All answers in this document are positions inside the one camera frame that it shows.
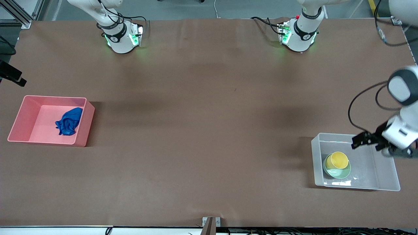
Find metal table edge bracket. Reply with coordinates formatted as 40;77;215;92
202;217;221;235

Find yellow plastic cup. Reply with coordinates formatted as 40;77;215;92
325;151;349;169

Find clear plastic box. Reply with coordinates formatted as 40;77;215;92
311;133;401;192

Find black left base cable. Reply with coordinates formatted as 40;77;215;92
251;16;282;35

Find mint green bowl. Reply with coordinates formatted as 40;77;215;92
323;153;352;179

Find pink plastic box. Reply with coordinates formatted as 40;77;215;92
7;95;95;147

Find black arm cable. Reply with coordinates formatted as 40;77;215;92
0;35;16;55
348;0;412;133

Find brown paper table cover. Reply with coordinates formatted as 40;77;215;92
0;18;418;228

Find blue cloth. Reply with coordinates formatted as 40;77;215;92
55;107;83;136

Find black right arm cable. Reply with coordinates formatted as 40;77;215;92
0;35;16;55

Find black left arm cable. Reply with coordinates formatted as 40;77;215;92
348;0;412;133

